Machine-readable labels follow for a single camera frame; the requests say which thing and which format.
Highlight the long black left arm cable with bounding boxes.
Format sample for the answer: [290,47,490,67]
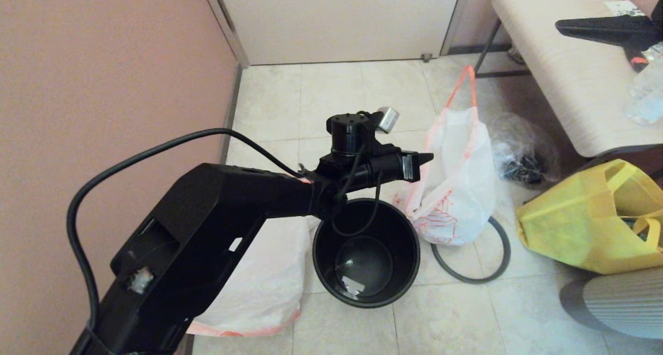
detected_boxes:
[66,128,306,340]

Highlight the white paper scrap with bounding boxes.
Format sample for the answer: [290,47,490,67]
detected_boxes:
[341,277,366,297]

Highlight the white trash bag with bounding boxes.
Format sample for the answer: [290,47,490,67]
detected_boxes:
[403,65,497,247]
[186,215,312,338]

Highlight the grey bin rim ring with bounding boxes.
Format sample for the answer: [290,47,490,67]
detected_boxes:
[431,216,512,285]

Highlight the beige wooden bench table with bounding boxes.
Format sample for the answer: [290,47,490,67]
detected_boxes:
[469,20,663,175]

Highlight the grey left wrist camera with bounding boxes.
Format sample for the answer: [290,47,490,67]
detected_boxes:
[376,106,400,134]

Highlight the black round trash bin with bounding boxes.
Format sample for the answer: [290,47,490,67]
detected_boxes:
[312,198,421,309]

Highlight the yellow fabric tote bag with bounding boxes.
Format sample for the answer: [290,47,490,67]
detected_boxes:
[514,159,663,275]

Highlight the beige wood-grain bench top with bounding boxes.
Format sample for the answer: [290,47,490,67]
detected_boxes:
[491,0,663,158]

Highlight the white door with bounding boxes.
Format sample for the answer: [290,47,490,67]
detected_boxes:
[214,0,463,67]

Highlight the grey ribbed round object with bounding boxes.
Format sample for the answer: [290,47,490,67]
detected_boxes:
[558,266,663,340]

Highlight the black white printed paper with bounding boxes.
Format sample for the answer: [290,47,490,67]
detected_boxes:
[603,1,646,18]

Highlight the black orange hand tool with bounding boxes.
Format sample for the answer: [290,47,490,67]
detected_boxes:
[627,47,650,74]

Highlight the teal patterned cloth item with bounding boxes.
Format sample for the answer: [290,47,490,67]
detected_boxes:
[618,218,646,243]

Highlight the beige door frame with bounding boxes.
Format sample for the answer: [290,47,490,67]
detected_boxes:
[199,0,251,69]

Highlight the short black left wrist cable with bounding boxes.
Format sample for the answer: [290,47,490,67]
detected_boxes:
[330,143,385,238]

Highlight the clear plastic bag black contents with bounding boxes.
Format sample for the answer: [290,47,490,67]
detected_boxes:
[489,112,561,188]

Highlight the clear plastic water bottle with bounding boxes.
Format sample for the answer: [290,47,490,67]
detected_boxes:
[624,44,663,126]

